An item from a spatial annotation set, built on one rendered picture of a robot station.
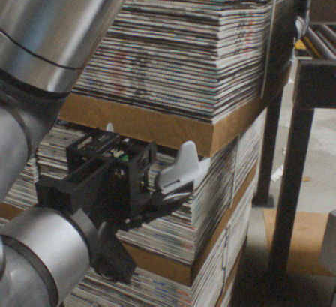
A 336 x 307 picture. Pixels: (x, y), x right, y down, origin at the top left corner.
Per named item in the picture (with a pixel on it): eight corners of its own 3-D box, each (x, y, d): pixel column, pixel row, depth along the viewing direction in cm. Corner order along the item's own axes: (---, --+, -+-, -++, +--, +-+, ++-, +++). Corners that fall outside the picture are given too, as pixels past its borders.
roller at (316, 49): (321, 78, 109) (324, 60, 107) (293, 37, 150) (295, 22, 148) (340, 79, 108) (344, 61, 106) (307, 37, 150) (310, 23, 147)
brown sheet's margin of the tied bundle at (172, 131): (209, 158, 49) (213, 124, 48) (34, 113, 61) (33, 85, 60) (250, 125, 62) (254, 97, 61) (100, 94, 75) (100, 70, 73)
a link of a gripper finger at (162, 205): (202, 188, 43) (132, 218, 39) (201, 199, 44) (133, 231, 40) (175, 169, 47) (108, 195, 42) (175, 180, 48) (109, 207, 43)
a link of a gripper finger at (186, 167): (228, 133, 45) (160, 159, 40) (224, 179, 48) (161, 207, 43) (209, 124, 47) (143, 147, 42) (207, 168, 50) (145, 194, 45)
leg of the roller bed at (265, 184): (255, 204, 185) (274, 56, 153) (254, 197, 190) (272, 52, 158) (268, 205, 184) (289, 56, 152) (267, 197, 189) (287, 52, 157)
